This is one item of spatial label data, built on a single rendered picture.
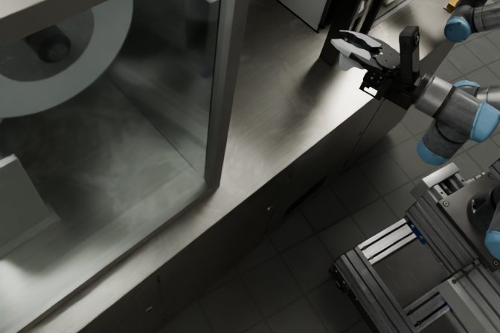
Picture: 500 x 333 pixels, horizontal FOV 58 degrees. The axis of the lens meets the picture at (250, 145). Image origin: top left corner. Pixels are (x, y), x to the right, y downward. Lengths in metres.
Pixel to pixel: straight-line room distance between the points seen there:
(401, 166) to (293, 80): 1.22
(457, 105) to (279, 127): 0.48
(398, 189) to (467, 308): 1.06
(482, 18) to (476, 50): 1.75
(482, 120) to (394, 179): 1.44
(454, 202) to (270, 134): 0.56
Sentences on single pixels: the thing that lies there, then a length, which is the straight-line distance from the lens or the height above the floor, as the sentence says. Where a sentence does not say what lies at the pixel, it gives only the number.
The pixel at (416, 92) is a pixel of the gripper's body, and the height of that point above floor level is 1.23.
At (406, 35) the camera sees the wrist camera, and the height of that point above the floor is 1.32.
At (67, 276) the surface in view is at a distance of 0.97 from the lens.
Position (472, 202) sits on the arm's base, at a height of 0.84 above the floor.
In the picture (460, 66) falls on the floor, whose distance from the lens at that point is 3.09.
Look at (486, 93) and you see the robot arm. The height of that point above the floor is 1.19.
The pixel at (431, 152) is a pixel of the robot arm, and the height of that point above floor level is 1.11.
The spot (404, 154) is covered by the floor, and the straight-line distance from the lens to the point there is 2.49.
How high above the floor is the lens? 1.89
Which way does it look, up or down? 57 degrees down
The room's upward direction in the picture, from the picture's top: 14 degrees clockwise
